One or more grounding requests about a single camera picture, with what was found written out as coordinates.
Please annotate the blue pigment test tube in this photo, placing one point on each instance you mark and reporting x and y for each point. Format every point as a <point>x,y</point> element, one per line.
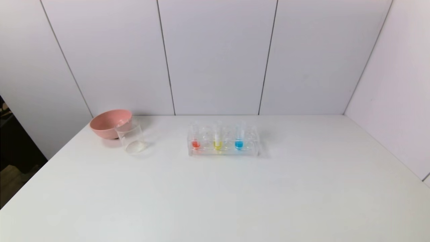
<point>239,144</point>

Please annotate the pink bowl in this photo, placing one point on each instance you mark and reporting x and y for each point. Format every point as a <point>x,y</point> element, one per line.
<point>105,122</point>

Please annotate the clear glass beaker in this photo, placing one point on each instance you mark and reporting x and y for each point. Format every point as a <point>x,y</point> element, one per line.
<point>134,146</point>

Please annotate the red pigment test tube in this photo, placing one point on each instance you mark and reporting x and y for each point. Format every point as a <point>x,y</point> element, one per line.
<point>196,144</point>

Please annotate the clear acrylic test tube rack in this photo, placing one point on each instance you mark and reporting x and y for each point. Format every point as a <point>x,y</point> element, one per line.
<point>228,152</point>

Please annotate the yellow pigment test tube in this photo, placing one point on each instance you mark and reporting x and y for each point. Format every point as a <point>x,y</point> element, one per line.
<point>217,145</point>

